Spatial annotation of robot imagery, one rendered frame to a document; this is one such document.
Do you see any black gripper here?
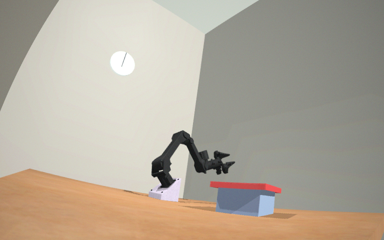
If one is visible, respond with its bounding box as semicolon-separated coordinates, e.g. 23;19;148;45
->
210;150;235;174

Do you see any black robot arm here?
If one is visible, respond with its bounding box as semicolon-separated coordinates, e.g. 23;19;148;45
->
151;130;212;188

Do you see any red rectangular lid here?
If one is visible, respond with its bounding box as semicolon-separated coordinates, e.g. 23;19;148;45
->
210;181;282;194

